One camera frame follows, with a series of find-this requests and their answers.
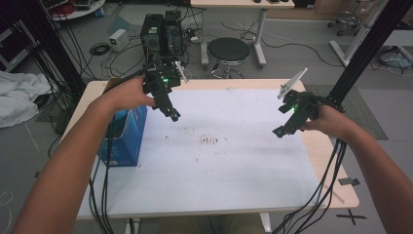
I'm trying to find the person's khaki trouser legs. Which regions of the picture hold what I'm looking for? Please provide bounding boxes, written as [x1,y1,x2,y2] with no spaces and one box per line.
[157,214,261,234]

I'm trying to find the black left gripper cable bundle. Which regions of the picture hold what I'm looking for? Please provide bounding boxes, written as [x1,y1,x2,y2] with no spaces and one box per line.
[88,57,169,234]

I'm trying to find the white table mat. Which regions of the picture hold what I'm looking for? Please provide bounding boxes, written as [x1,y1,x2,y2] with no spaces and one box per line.
[77,88,326,219]

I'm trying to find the black frame post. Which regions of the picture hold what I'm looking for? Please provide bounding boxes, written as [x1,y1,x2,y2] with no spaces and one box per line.
[18,0,88,98]
[325,0,413,105]

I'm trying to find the white table leg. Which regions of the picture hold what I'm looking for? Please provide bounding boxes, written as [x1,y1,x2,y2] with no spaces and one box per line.
[124,216,141,234]
[258,212,273,234]

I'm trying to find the wooden desk with white legs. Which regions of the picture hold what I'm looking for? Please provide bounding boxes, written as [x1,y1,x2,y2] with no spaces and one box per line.
[189,0,296,69]

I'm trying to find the grey tape strip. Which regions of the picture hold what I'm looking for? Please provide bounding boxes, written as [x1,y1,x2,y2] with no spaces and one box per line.
[337,176,361,187]

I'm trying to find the black right gripper cable bundle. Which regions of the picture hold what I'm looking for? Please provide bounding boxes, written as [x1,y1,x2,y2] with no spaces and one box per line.
[272,96,349,234]

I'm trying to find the person's right hand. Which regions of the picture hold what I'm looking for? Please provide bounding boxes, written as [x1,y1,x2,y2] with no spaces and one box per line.
[301,103,355,141]

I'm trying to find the round white table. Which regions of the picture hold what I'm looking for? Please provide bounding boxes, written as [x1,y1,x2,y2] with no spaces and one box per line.
[41,0,107,22]

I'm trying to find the white metal stand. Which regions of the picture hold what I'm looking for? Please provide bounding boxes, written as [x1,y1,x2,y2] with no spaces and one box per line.
[328,0,391,68]

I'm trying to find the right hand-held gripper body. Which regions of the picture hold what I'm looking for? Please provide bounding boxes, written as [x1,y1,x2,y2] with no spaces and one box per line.
[277,66,321,135]

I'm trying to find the coiled black cable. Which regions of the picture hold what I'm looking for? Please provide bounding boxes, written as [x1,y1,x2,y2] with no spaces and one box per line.
[89,42,112,57]

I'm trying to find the small white box device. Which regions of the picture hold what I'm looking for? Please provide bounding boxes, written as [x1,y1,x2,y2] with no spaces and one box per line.
[108,28,131,54]

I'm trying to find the white cloth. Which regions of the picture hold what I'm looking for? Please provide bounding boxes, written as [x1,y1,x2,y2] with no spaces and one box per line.
[0,70,51,129]

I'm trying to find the black round stool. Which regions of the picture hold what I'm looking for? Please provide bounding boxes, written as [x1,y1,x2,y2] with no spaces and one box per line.
[206,36,252,80]

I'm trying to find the dark floor mat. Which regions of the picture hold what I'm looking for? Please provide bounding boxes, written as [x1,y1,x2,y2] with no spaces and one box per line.
[305,85,390,141]

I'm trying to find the office chair wheel base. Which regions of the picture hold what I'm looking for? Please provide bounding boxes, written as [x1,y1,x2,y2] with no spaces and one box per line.
[326,10,363,37]

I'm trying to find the blue cardboard box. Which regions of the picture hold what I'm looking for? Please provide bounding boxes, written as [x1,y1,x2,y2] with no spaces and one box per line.
[96,77,149,168]

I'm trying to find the black gripper cable bundle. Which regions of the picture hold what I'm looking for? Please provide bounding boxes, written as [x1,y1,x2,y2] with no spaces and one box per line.
[272,96,349,234]
[88,57,169,234]

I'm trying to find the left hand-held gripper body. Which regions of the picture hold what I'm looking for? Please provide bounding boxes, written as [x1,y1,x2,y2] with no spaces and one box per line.
[141,59,190,119]

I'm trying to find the long black floor cable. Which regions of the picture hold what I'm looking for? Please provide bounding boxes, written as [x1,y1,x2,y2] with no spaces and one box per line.
[220,20,345,68]

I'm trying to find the black computer tower green label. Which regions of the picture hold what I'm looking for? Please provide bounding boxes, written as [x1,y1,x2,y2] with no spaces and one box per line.
[139,13,166,71]

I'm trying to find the person's left hand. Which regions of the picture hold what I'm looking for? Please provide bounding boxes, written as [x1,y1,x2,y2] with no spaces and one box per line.
[93,75,157,114]

